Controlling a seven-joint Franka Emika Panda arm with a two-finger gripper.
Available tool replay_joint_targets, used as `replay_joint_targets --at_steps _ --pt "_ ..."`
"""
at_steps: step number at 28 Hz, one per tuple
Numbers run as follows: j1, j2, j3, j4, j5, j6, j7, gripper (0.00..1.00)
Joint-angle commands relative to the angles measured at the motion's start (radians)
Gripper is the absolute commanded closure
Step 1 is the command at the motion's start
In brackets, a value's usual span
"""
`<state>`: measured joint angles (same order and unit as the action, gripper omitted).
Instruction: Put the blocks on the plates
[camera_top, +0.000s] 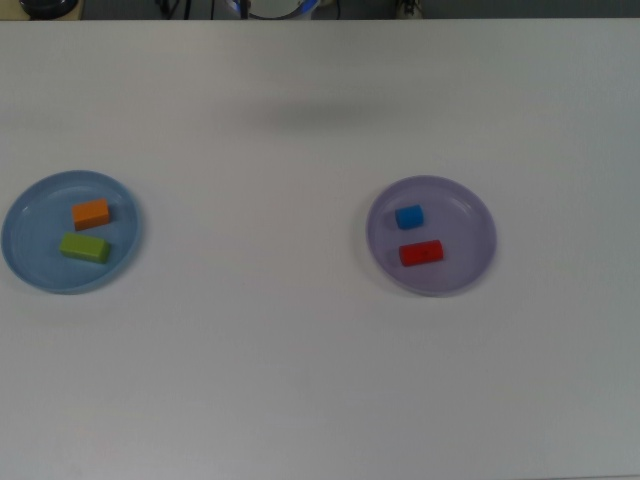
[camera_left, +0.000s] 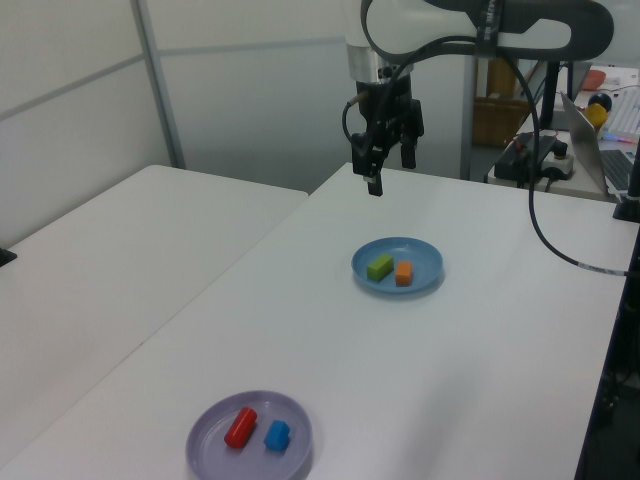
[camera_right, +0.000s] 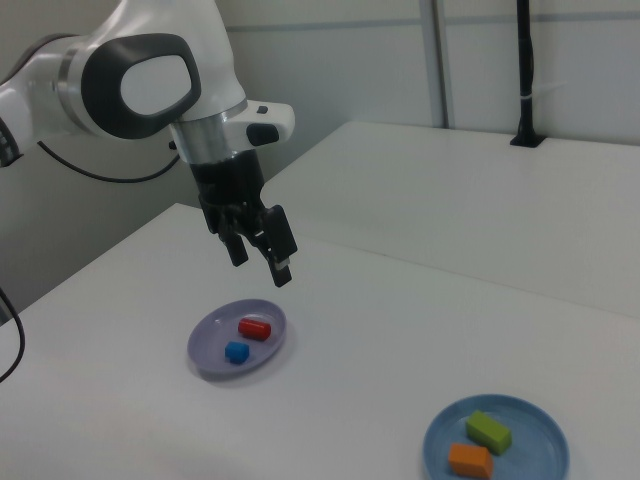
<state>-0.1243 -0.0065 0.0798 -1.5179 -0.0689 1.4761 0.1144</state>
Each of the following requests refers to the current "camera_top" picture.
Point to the green block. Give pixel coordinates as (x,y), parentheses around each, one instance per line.
(84,248)

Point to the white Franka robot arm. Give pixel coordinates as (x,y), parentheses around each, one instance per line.
(272,7)

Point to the blue plate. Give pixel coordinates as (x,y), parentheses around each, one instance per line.
(40,250)

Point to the red cylinder block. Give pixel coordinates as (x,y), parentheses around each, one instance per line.
(421,253)

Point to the purple plate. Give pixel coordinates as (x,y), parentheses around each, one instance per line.
(460,240)

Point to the orange block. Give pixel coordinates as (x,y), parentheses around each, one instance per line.
(91,214)

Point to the black round object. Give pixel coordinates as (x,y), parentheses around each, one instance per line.
(47,5)

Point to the blue block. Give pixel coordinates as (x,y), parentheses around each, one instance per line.
(409,217)

